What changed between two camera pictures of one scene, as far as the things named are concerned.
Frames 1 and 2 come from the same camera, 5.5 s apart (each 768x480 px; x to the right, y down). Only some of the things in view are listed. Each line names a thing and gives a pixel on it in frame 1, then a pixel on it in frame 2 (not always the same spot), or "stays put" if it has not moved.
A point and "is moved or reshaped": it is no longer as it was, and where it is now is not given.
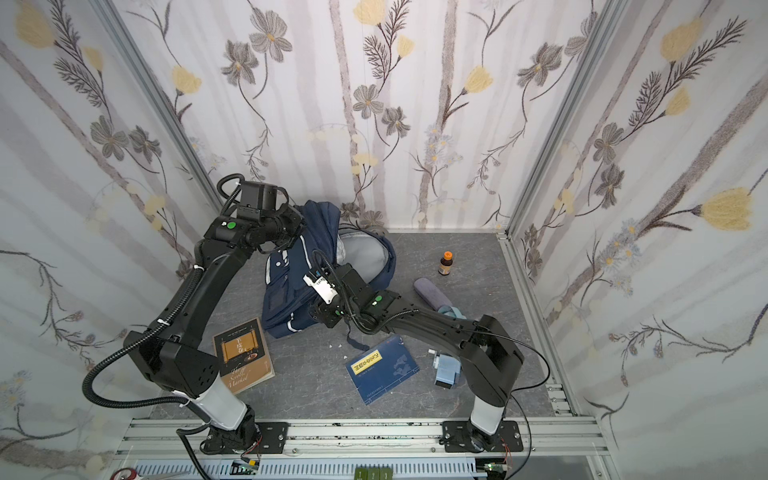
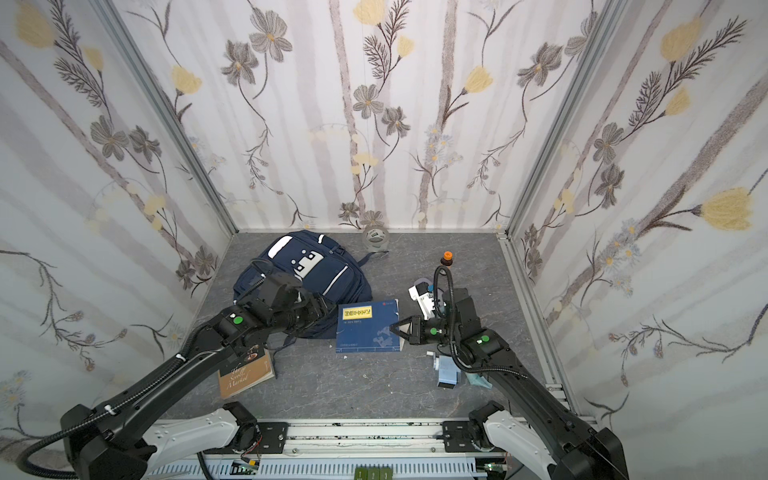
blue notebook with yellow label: [379, 368] is moved or reshaped
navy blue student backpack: [320, 242] is moved or reshaped
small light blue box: [447, 368] stays put
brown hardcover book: [244, 356] stays put
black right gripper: [335, 299] to [417, 329]
